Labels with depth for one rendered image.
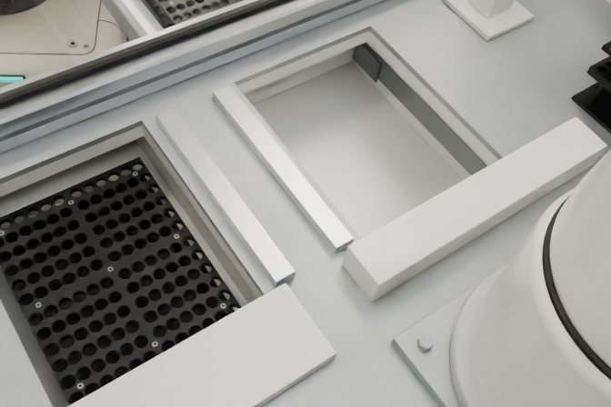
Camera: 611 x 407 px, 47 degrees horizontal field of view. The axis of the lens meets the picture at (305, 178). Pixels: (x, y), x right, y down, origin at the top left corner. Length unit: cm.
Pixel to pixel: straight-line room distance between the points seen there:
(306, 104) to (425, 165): 18
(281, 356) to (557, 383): 23
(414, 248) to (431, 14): 38
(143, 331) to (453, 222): 31
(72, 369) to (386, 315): 29
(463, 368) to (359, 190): 32
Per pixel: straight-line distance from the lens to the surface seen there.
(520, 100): 87
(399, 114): 97
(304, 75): 96
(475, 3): 95
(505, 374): 57
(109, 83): 76
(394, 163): 91
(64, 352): 69
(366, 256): 65
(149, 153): 86
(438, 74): 86
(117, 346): 69
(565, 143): 80
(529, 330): 52
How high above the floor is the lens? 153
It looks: 54 degrees down
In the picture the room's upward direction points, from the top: 10 degrees clockwise
